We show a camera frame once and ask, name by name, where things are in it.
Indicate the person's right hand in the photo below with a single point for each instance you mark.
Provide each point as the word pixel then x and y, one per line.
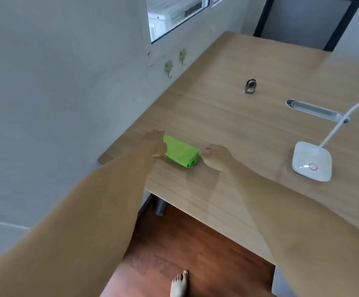
pixel 218 157

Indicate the person's left hand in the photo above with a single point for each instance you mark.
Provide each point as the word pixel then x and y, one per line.
pixel 158 145

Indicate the green cleaning cloth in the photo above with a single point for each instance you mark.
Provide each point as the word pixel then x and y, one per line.
pixel 181 151

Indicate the white table lamp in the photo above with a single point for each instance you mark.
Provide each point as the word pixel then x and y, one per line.
pixel 311 157

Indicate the person's right forearm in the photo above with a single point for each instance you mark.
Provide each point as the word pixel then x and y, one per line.
pixel 306 231

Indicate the person's left forearm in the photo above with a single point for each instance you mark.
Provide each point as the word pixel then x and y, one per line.
pixel 89 219

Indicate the person's bare foot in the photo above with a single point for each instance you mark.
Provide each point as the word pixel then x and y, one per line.
pixel 179 286

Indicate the grey table leg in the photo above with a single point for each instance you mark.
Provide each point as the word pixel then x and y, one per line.
pixel 160 207

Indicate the small grey metal clip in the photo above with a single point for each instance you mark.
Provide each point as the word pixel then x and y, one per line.
pixel 250 87

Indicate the white framed window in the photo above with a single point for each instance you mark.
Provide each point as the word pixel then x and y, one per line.
pixel 144 24

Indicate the white outdoor air conditioner unit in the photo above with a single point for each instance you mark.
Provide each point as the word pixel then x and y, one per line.
pixel 170 13

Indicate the black mesh office chair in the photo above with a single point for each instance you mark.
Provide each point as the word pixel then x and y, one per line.
pixel 260 18

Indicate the green leaf wall hook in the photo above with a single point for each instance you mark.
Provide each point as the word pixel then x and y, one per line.
pixel 183 55
pixel 168 67

